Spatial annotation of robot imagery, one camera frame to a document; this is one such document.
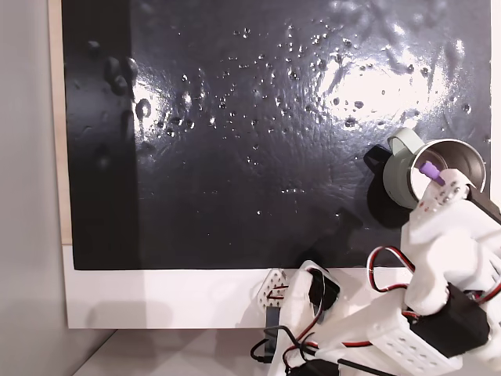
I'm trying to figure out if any purple pen grip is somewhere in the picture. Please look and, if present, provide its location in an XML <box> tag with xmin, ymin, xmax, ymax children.
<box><xmin>419</xmin><ymin>161</ymin><xmax>449</xmax><ymax>186</ymax></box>

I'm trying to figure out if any sage green steel-rimmed mug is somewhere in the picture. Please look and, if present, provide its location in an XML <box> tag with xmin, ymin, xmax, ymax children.
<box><xmin>381</xmin><ymin>127</ymin><xmax>488</xmax><ymax>211</ymax></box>

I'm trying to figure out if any black rubber mat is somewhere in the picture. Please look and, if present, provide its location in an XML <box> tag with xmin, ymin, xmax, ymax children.
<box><xmin>61</xmin><ymin>0</ymin><xmax>492</xmax><ymax>271</ymax></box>

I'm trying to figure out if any red white black servo cable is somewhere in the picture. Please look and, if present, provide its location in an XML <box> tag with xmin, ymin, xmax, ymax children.
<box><xmin>366</xmin><ymin>245</ymin><xmax>416</xmax><ymax>294</ymax></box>

